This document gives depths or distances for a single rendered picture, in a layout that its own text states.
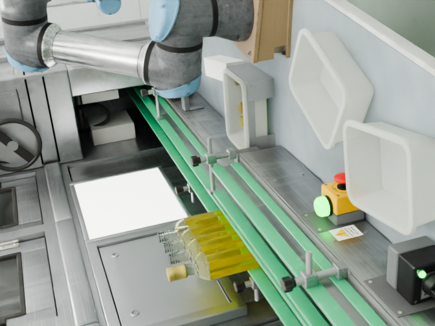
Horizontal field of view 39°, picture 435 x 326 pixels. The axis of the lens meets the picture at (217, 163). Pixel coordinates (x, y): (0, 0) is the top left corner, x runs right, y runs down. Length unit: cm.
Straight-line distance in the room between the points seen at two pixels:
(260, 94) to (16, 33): 66
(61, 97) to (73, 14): 278
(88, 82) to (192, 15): 101
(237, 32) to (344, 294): 69
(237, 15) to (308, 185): 44
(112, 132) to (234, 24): 123
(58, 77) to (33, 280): 85
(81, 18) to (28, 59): 349
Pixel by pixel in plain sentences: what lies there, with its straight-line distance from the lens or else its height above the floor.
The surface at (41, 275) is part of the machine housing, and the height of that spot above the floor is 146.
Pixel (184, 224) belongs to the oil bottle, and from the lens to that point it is 162.
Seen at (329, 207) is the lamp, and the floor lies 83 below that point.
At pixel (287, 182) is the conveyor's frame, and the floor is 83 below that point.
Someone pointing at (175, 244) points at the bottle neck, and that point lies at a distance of 157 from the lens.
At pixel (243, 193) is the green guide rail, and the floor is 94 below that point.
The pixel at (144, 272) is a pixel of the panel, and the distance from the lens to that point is 173.
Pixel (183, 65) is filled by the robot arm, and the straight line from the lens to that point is 152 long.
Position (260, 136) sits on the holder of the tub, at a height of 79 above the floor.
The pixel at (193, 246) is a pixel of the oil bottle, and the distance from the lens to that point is 152.
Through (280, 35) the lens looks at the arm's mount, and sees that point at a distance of 155.
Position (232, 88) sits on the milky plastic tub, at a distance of 184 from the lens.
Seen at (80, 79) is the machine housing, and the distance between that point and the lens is 241.
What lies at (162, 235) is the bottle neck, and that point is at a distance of 162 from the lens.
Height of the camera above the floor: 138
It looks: 15 degrees down
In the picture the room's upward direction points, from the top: 102 degrees counter-clockwise
